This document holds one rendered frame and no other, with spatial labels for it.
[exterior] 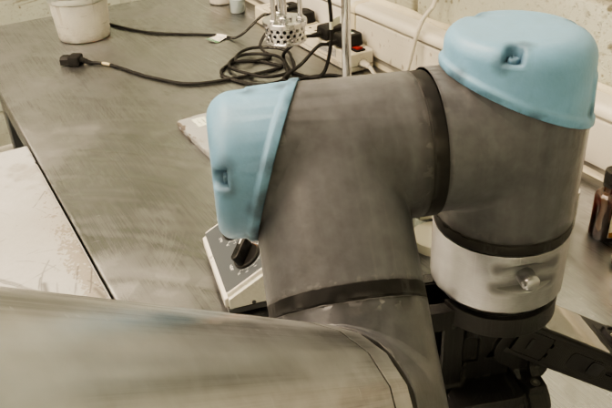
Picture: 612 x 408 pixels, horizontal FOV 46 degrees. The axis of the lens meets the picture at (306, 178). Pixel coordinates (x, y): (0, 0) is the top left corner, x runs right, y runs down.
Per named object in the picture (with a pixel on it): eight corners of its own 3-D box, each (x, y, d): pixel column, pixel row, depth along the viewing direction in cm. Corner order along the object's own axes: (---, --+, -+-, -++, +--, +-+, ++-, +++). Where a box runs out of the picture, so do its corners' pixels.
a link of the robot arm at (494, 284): (534, 177, 44) (605, 254, 37) (525, 239, 46) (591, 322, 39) (415, 192, 43) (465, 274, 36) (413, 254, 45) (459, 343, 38)
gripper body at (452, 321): (389, 392, 51) (392, 254, 45) (504, 373, 52) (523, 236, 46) (423, 484, 44) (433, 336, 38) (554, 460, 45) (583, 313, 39)
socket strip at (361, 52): (350, 74, 134) (350, 51, 132) (254, 22, 164) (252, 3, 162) (374, 67, 136) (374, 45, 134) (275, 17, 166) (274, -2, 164)
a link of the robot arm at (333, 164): (225, 300, 30) (480, 266, 31) (198, 57, 33) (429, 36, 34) (229, 323, 37) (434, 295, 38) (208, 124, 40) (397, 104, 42)
